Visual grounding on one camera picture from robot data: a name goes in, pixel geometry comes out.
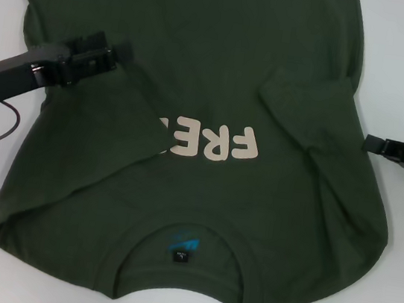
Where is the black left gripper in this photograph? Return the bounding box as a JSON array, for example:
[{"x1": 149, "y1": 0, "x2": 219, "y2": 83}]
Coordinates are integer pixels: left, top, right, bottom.
[{"x1": 0, "y1": 16, "x2": 136, "y2": 128}]

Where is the dark green FREE T-shirt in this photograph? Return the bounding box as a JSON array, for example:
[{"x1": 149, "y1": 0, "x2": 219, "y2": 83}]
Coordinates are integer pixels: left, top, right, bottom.
[{"x1": 0, "y1": 0, "x2": 404, "y2": 303}]

